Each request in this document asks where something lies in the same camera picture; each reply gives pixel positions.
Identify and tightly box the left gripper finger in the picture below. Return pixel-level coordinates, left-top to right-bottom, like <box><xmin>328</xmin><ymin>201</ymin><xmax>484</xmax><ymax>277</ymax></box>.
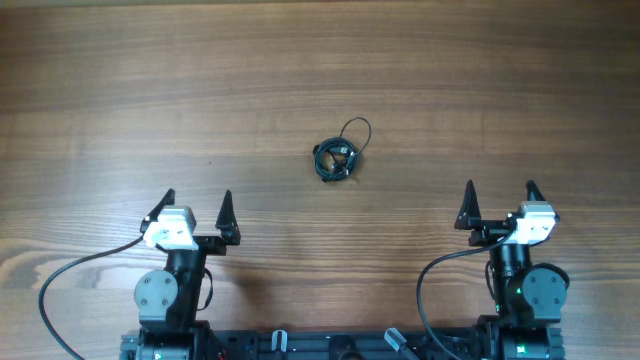
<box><xmin>215</xmin><ymin>190</ymin><xmax>241</xmax><ymax>245</ymax></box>
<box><xmin>140</xmin><ymin>188</ymin><xmax>176</xmax><ymax>233</ymax></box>

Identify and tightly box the black cable bundle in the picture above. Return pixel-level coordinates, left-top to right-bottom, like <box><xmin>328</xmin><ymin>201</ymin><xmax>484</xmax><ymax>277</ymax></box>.
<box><xmin>312</xmin><ymin>116</ymin><xmax>373</xmax><ymax>183</ymax></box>

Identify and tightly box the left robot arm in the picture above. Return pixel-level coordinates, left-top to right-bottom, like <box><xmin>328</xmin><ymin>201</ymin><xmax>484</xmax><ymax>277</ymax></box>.
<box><xmin>119</xmin><ymin>189</ymin><xmax>241</xmax><ymax>360</ymax></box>

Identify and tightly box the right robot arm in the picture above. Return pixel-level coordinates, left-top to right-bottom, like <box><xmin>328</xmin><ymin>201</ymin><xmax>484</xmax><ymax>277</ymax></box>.
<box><xmin>454</xmin><ymin>180</ymin><xmax>570</xmax><ymax>360</ymax></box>

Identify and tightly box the right camera black cable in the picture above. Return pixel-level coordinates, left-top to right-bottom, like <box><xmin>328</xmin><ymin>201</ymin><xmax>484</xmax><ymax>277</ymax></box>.
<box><xmin>416</xmin><ymin>229</ymin><xmax>516</xmax><ymax>360</ymax></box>

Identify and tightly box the camera black cable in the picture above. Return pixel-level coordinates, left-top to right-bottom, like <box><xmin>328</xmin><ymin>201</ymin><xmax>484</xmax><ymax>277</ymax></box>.
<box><xmin>416</xmin><ymin>229</ymin><xmax>516</xmax><ymax>360</ymax></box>
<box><xmin>38</xmin><ymin>234</ymin><xmax>146</xmax><ymax>360</ymax></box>

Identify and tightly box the left camera black cable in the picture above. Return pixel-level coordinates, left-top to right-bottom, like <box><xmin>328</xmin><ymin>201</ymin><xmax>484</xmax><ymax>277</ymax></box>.
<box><xmin>38</xmin><ymin>234</ymin><xmax>146</xmax><ymax>360</ymax></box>

